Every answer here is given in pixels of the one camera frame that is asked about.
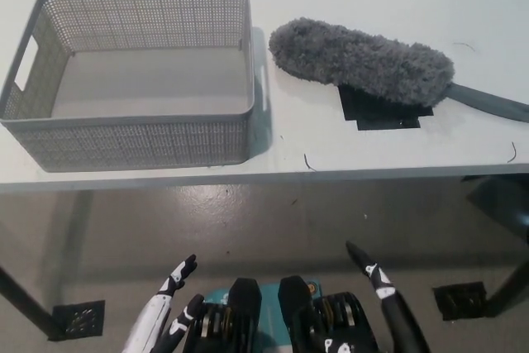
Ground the grey perforated plastic basket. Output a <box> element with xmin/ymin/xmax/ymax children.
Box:
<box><xmin>0</xmin><ymin>0</ymin><xmax>256</xmax><ymax>173</ymax></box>

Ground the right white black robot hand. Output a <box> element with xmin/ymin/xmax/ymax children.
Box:
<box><xmin>320</xmin><ymin>240</ymin><xmax>433</xmax><ymax>353</ymax></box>

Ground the grey fluffy duster with handle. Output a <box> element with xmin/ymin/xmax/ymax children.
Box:
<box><xmin>268</xmin><ymin>17</ymin><xmax>529</xmax><ymax>125</ymax></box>

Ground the black tape patch on desk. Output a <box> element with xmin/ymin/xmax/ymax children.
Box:
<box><xmin>338</xmin><ymin>83</ymin><xmax>435</xmax><ymax>132</ymax></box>

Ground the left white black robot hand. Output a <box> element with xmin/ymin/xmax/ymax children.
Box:
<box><xmin>121</xmin><ymin>254</ymin><xmax>206</xmax><ymax>353</ymax></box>

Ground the black teal robot body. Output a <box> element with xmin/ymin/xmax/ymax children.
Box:
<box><xmin>188</xmin><ymin>275</ymin><xmax>380</xmax><ymax>353</ymax></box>

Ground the black table leg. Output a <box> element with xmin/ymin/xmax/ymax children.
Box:
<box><xmin>0</xmin><ymin>262</ymin><xmax>58</xmax><ymax>341</ymax></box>
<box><xmin>482</xmin><ymin>241</ymin><xmax>529</xmax><ymax>317</ymax></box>

